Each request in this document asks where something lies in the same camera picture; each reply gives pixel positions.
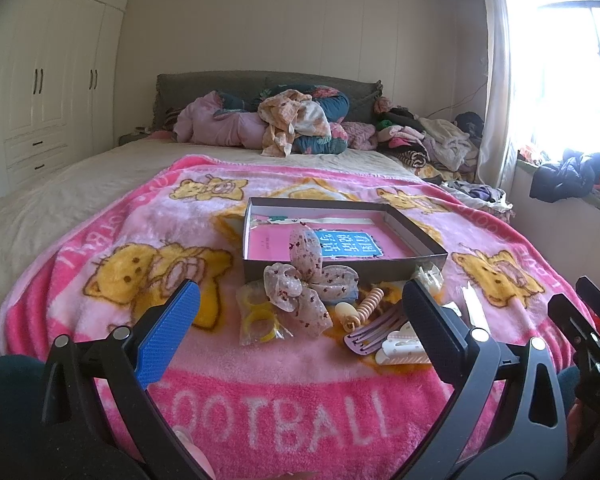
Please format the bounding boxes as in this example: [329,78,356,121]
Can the beige bed sheet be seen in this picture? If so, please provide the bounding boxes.
[0,139,419,307]

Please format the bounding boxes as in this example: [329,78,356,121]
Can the pink pyjama pile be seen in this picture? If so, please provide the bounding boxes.
[173,91,268,150]

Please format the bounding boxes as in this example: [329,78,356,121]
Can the dark clothes on windowsill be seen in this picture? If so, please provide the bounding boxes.
[529,150,600,203]

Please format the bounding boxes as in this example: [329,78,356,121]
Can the beige spiral hair tie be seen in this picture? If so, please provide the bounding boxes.
[334,286,386,334]

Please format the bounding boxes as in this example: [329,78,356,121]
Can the dark red comb hair clip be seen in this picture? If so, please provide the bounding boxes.
[343,304,407,356]

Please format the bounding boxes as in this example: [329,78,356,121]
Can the clothes pile on bed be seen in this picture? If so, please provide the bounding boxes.
[374,96,484,180]

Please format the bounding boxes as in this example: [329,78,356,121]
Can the white bead clips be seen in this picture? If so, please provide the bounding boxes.
[412,264,444,302]

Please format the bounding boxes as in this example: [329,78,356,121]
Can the orange floral cloth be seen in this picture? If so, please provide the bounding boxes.
[257,89,332,157]

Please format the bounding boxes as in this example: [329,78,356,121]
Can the laundry basket with clothes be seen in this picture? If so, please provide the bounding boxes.
[441,180,515,223]

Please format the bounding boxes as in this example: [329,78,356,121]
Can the cream curtain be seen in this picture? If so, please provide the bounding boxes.
[476,0,517,194]

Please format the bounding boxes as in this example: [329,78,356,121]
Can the teal floral pillow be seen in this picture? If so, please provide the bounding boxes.
[213,84,349,157]

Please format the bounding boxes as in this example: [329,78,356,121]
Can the dark grey headboard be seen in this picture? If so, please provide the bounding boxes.
[151,70,384,130]

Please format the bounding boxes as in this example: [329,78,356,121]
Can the grey cardboard box tray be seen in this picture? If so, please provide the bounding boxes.
[242,197,448,282]

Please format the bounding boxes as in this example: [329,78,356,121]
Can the pink dotted fabric bow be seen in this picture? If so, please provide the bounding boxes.
[263,224,360,337]

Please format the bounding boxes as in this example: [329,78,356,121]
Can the yellow rings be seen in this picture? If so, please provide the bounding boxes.
[235,278,294,347]

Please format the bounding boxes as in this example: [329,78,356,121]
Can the white wardrobe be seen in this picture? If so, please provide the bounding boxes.
[0,0,128,198]

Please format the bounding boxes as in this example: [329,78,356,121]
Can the clear plastic packet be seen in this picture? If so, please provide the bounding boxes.
[444,283,491,334]

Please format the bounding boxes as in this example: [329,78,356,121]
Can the pink cartoon bear blanket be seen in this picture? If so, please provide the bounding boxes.
[0,154,573,479]

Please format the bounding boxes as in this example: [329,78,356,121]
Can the white cloud claw clip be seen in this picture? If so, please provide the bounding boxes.
[375,322,430,366]

